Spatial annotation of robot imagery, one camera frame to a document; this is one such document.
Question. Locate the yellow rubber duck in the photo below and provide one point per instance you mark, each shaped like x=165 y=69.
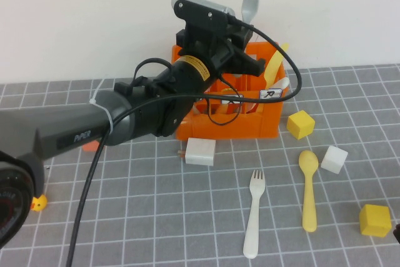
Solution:
x=40 y=204

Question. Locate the yellow cube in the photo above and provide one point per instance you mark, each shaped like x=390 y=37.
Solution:
x=375 y=220
x=300 y=124

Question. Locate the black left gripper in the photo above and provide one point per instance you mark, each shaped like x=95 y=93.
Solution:
x=203 y=51

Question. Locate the salmon orange cube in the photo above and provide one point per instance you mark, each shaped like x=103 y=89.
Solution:
x=90 y=147

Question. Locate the white plastic knife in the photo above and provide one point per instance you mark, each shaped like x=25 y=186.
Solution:
x=283 y=82

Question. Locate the white cube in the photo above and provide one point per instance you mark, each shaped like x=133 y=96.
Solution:
x=334 y=159

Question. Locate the yellow plastic spoon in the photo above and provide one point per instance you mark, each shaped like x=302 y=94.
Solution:
x=308 y=160

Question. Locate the grey checkered tablecloth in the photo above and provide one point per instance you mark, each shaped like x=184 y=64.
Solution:
x=118 y=232

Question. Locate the grey plastic fork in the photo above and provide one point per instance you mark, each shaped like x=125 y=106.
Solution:
x=250 y=10

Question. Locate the paper label reading 刀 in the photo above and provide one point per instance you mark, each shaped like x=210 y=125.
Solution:
x=270 y=94

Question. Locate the orange plastic cutlery holder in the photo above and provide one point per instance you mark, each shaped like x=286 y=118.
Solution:
x=237 y=127

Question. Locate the white plastic fork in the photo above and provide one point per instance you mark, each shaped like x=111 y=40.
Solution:
x=254 y=210

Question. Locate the paper label reading 叉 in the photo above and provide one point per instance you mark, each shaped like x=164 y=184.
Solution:
x=226 y=100

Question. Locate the white charger plug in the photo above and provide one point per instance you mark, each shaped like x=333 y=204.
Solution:
x=200 y=153

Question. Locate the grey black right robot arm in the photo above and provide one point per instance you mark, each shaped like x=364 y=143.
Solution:
x=397 y=234

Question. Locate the yellow plastic knife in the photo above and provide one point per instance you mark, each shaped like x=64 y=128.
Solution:
x=272 y=67

